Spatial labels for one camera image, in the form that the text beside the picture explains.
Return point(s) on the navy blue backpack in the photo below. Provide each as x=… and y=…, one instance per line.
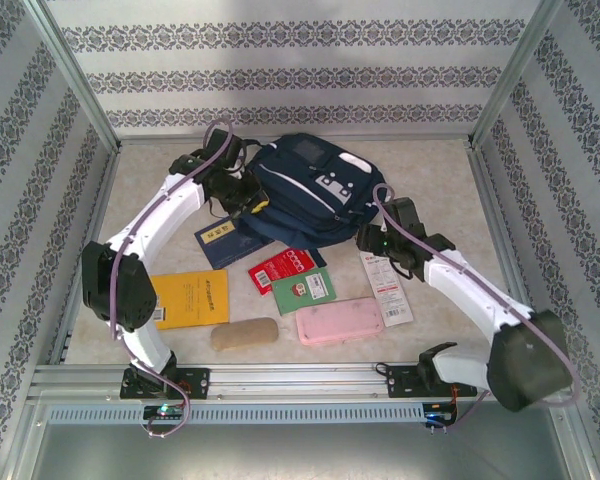
x=290, y=200

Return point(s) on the navy book with yellow label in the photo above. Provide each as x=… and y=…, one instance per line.
x=225, y=247

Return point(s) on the white packaged stationery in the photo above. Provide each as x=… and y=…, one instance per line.
x=390, y=300

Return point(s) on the red stationery packet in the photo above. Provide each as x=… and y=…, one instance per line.
x=280, y=265

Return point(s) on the green notebook with house picture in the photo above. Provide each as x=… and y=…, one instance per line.
x=300, y=300

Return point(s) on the pink pencil case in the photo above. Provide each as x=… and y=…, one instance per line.
x=340, y=322

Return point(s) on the beige pencil case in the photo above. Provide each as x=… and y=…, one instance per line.
x=245, y=334

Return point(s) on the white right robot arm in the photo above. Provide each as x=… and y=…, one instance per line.
x=480, y=295

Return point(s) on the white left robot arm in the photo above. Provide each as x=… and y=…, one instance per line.
x=160, y=217

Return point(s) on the right controller board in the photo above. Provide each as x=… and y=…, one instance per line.
x=437, y=415

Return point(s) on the controller board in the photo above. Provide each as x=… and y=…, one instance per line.
x=165, y=411
x=437, y=415

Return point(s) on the left controller board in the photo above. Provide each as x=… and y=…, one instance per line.
x=165, y=411

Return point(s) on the right aluminium side rail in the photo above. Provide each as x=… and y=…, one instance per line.
x=490, y=200

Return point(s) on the aluminium side rail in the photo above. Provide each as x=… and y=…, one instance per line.
x=490, y=200
x=102, y=200

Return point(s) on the left aluminium side rail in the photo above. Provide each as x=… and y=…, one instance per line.
x=102, y=200

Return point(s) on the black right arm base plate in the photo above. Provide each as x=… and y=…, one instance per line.
x=397, y=382

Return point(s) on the aluminium mounting rail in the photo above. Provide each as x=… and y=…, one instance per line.
x=300, y=380

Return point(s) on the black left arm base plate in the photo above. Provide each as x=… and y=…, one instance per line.
x=197, y=382

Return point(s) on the left aluminium frame post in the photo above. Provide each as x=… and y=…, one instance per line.
x=70, y=75

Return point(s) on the aluminium frame post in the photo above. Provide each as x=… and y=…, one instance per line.
x=70, y=75
x=517, y=75

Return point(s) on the right aluminium frame post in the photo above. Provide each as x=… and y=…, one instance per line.
x=517, y=75

